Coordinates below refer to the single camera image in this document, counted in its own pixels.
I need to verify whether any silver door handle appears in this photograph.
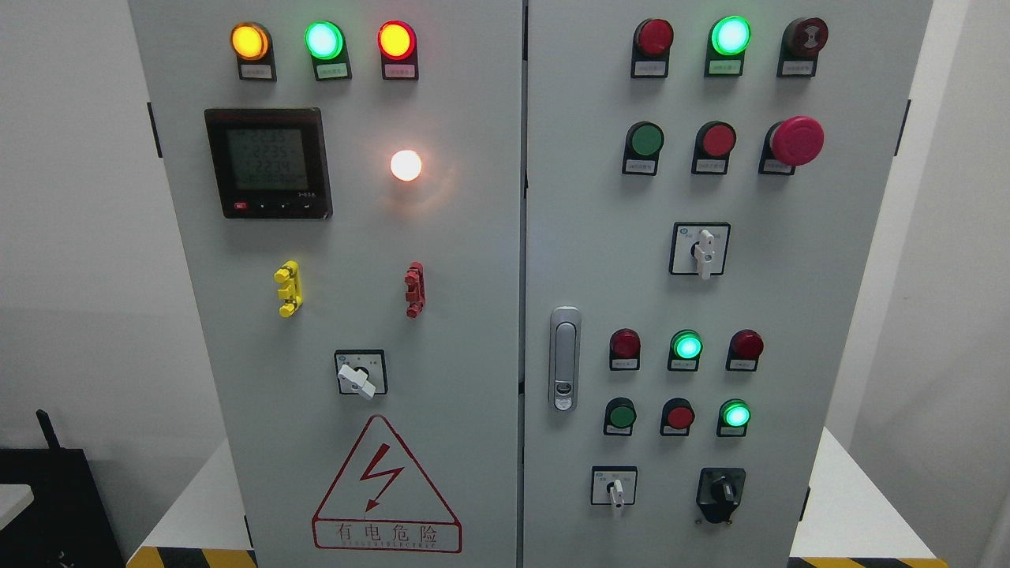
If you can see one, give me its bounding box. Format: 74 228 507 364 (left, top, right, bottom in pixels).
548 306 582 411

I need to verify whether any grey cabinet door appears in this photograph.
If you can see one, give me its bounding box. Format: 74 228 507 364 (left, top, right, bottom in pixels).
523 1 932 567
129 1 524 567

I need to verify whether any red indicator light left door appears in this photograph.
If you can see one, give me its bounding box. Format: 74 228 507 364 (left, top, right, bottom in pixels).
376 21 419 80

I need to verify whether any green indicator light left door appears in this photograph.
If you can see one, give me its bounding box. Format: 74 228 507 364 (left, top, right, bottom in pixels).
304 21 351 80

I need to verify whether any red indicator light middle left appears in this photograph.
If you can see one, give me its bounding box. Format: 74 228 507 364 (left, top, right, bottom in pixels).
608 328 641 372

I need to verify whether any white indicator light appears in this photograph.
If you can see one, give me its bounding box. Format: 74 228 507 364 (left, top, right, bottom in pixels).
390 150 423 182

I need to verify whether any green indicator light middle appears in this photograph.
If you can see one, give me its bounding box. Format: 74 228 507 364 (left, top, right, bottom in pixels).
667 328 704 372

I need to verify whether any green push button upper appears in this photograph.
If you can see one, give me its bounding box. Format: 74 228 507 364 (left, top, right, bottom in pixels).
622 120 664 176

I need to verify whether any red push button lower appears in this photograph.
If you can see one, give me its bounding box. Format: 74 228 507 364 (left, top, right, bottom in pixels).
659 397 695 436

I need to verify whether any red push button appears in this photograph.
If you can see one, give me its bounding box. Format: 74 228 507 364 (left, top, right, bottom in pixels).
659 397 695 436
691 120 737 175

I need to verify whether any red indicator light middle right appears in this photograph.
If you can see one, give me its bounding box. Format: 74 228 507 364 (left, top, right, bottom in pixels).
725 328 765 372

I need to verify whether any red electrical hazard sticker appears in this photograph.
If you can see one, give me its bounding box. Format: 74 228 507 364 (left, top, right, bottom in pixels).
312 414 464 554

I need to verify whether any red push button upper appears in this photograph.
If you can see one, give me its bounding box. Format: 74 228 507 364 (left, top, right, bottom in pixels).
691 120 737 175

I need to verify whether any black digital power meter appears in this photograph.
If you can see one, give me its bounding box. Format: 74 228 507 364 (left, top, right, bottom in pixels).
204 107 332 219

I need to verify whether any red indicator light top row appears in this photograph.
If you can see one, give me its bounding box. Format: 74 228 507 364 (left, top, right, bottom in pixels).
629 18 675 79

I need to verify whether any red emergency stop button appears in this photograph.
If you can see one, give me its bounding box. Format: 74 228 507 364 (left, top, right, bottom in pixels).
758 115 824 176

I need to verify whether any green indicator light top row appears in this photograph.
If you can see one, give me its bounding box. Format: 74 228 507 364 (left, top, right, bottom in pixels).
704 15 751 77

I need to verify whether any yellow indicator light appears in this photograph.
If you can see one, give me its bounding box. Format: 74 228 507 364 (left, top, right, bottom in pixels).
230 21 277 80

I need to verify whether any dark red buzzer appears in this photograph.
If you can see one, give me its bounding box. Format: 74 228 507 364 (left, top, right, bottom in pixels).
777 16 829 78

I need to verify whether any white platform with hazard stripes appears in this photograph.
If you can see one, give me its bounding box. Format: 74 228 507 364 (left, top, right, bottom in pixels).
129 432 945 567

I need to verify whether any black box with antenna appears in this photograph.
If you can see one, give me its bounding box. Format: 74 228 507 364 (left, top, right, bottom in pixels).
1 409 125 567

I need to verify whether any red terminal post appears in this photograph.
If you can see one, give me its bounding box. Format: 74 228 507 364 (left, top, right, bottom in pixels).
404 262 426 319

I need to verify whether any white rotary switch left door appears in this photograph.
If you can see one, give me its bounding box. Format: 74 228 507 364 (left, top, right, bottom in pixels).
333 349 388 400

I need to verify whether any white rotary switch upper right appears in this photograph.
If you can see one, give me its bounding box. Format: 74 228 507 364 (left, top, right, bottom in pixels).
668 222 731 280

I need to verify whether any white rotary switch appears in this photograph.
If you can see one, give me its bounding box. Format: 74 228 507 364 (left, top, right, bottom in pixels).
590 466 638 518
668 222 731 280

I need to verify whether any yellow terminal post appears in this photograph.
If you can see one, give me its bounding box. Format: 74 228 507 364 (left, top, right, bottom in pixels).
274 260 304 319

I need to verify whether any white rotary switch lower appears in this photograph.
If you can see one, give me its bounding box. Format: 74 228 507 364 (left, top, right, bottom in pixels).
590 466 638 518

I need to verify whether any black rotary switch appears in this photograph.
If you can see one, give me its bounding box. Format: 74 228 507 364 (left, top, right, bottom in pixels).
696 467 746 525

